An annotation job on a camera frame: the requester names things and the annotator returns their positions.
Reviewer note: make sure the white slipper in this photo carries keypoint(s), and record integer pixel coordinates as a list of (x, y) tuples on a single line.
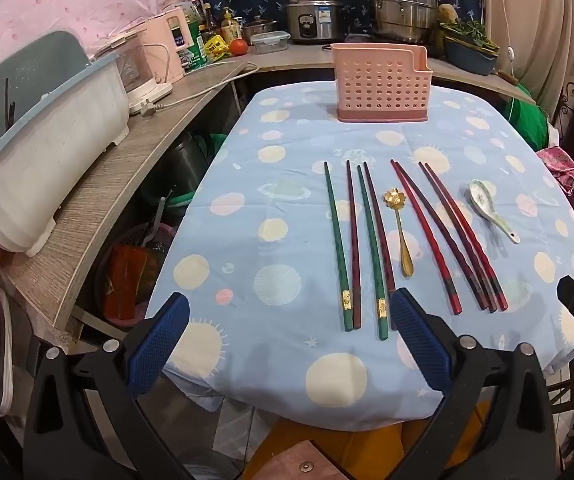
[(2, 360)]

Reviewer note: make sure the yellow snack packet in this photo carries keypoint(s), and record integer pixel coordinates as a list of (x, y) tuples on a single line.
[(215, 47)]

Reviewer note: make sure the glass food container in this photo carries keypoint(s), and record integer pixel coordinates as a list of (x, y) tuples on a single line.
[(269, 42)]

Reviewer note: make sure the dark red chopstick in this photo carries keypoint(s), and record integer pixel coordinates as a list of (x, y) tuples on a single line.
[(353, 240), (377, 225)]

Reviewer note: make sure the wooden stool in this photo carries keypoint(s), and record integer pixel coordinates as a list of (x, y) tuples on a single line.
[(287, 465)]

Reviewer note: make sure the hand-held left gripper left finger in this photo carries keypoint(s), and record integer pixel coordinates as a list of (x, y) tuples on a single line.
[(162, 345)]

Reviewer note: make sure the green leafy vegetables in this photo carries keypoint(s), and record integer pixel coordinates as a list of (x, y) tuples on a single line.
[(469, 32)]

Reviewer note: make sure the pink dotted cloth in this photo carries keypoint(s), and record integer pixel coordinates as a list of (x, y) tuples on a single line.
[(67, 0)]

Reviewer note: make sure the steel rice cooker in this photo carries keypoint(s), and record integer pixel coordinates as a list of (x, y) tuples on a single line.
[(312, 20)]

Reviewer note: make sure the beige counter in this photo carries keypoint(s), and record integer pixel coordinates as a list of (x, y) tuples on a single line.
[(297, 60)]

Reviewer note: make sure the dark sauce bottle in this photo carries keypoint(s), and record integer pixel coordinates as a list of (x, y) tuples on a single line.
[(208, 17)]

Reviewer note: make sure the steel steamer pot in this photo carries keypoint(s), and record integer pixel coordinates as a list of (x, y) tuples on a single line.
[(402, 10)]

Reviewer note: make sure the gold flower spoon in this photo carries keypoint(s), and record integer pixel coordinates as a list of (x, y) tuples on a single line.
[(406, 255)]

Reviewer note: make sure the orange box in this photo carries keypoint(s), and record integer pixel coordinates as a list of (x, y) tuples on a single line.
[(127, 280)]

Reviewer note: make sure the yellow oil bottle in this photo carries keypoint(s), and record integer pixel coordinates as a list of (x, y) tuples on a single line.
[(231, 25)]

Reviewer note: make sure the pink floral cloth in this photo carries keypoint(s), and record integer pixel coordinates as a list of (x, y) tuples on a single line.
[(567, 175)]

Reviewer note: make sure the pink perforated utensil holder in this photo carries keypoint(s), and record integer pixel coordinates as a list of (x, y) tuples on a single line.
[(382, 85)]

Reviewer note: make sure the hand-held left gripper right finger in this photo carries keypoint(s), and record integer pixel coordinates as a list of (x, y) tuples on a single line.
[(419, 340)]

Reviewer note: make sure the tan loofah sponge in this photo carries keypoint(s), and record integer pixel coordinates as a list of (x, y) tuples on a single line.
[(446, 14)]

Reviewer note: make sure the steel kettle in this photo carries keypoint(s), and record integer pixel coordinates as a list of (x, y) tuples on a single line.
[(187, 160)]

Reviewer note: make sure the white ceramic spoon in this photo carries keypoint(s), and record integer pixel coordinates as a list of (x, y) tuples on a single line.
[(482, 195)]

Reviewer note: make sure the blue plastic basin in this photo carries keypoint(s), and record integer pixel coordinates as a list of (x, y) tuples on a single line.
[(469, 62)]

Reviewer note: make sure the beige curtain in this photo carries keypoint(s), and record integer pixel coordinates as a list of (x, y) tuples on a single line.
[(552, 10)]

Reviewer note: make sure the blue planet-print tablecloth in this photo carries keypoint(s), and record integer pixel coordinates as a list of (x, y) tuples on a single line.
[(287, 240)]

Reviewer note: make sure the pink electric kettle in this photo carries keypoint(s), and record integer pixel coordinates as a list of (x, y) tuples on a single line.
[(164, 45)]

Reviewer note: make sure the green plastic bag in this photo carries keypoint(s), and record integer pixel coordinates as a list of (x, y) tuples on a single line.
[(527, 122)]

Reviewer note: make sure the red tomato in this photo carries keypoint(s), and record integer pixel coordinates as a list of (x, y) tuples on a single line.
[(238, 47)]

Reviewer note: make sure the green tin can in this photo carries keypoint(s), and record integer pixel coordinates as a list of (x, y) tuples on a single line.
[(194, 50)]

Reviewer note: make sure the green chopstick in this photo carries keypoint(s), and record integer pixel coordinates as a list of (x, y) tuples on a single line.
[(337, 245), (369, 240)]

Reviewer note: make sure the wood-grain side shelf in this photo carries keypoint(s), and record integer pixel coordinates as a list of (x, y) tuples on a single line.
[(102, 200)]

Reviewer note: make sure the pink plastic basket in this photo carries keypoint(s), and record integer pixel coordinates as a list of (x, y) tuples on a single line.
[(162, 232)]

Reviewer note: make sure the small steel lidded pot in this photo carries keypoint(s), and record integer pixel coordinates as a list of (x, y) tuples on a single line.
[(259, 27)]

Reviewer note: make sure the green plastic basin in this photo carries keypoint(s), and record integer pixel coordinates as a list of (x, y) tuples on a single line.
[(182, 199)]

